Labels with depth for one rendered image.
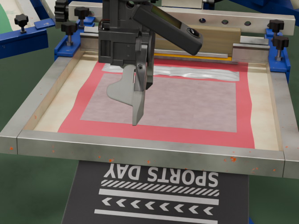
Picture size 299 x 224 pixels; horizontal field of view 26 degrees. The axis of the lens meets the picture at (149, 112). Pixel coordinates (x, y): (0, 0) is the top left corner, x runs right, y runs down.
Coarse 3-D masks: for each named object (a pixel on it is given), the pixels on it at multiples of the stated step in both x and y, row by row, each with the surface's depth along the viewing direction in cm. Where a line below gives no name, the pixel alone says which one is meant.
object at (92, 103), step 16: (96, 64) 174; (160, 64) 176; (96, 80) 163; (112, 80) 163; (160, 80) 165; (80, 96) 153; (96, 96) 153; (160, 96) 155; (80, 112) 144; (96, 112) 145; (112, 112) 145; (128, 112) 145; (144, 112) 146; (160, 112) 146; (64, 128) 136; (80, 128) 137; (96, 128) 137; (112, 128) 137; (128, 128) 138; (144, 128) 138
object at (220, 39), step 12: (156, 36) 175; (204, 36) 173; (216, 36) 173; (228, 36) 173; (240, 36) 172; (168, 48) 176; (180, 48) 175; (204, 48) 175; (216, 48) 174; (228, 48) 174
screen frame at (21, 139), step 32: (64, 64) 163; (32, 96) 143; (288, 96) 148; (32, 128) 135; (288, 128) 132; (96, 160) 124; (128, 160) 123; (160, 160) 122; (192, 160) 122; (224, 160) 121; (256, 160) 120; (288, 160) 119
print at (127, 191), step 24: (120, 168) 169; (144, 168) 169; (168, 168) 169; (120, 192) 163; (144, 192) 163; (168, 192) 163; (192, 192) 163; (216, 192) 163; (120, 216) 157; (144, 216) 157; (168, 216) 157; (192, 216) 157; (216, 216) 157
